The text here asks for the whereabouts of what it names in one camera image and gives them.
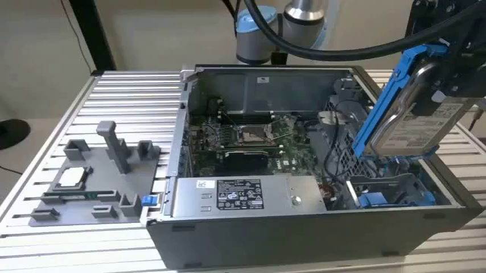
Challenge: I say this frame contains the thin black wall cable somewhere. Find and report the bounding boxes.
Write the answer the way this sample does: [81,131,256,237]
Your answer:
[58,0,94,75]

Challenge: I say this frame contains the black upright post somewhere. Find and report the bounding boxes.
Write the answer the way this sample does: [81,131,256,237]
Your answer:
[68,0,117,76]

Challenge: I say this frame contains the CPU socket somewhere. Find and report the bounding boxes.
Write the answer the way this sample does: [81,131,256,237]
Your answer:
[235,123,275,144]

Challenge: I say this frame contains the green RAM stick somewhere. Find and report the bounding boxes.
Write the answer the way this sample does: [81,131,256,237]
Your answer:
[42,191,114,200]

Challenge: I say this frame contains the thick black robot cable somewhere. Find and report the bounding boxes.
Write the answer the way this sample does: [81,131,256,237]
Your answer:
[241,0,486,61]

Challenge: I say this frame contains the metal drive cage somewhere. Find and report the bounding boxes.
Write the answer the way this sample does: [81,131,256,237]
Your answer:
[321,78,384,183]

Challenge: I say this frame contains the dark grey PC case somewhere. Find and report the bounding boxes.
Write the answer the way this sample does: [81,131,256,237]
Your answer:
[140,64,484,270]

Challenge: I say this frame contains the red wire bundle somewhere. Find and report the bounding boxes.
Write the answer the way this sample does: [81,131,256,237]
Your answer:
[319,184,337,201]

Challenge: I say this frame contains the silver CPU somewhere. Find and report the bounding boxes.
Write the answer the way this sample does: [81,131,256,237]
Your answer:
[56,168,86,187]

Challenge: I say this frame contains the green motherboard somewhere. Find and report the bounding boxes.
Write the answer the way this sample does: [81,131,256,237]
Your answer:
[187,112,331,179]

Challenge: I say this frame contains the disk bay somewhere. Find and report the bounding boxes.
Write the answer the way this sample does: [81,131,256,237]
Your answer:
[347,170,452,210]

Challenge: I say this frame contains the black graphics card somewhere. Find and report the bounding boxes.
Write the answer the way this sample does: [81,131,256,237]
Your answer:
[221,150,269,175]

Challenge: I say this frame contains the hard disk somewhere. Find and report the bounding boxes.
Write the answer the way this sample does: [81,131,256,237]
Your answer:
[351,39,475,159]

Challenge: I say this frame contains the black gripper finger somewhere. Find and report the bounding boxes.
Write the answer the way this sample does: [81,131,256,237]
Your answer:
[411,82,447,116]

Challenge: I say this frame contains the long black case wire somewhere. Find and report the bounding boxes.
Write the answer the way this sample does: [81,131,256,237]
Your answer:
[321,112,348,184]

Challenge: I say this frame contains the silver power supply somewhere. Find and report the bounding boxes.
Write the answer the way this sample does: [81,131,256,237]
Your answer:
[168,175,329,216]

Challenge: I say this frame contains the grey parts rack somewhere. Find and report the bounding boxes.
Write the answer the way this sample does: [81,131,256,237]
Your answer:
[28,121,164,228]

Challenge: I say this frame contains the thin black cables behind arm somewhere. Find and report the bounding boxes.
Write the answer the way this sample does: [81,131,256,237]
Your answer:
[221,0,240,20]

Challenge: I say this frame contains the black round stand base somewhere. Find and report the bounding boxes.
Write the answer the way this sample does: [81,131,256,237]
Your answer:
[0,119,30,150]

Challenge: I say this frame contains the locking lever wire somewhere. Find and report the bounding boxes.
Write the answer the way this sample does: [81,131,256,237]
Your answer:
[223,111,240,128]

